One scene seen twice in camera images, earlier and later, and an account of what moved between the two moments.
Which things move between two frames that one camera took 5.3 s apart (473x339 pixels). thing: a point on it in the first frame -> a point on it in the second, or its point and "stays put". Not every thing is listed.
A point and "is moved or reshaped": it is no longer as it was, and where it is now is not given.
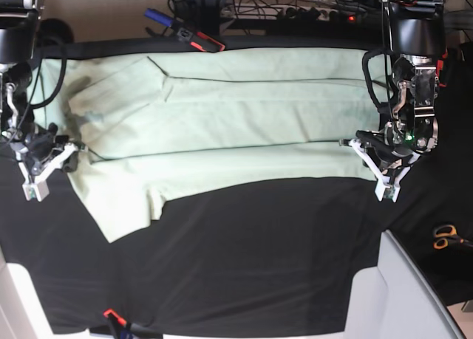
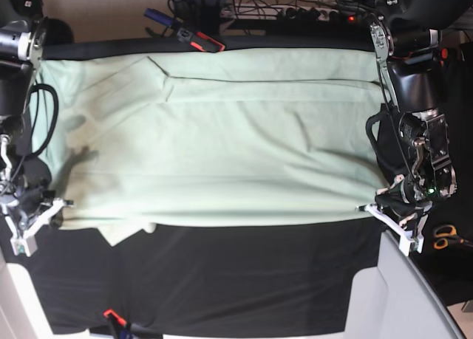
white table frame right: x=395 y=300 stays put
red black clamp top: x=206 y=43 stays put
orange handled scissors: x=445 y=235 stays put
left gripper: x=42 y=151 -> x=26 y=212
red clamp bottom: x=121 y=329 stays put
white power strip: x=309 y=12 stays put
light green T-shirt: x=162 y=125 is moved or reshaped
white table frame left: x=22 y=315 stays put
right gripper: x=388 y=151 -> x=398 y=202
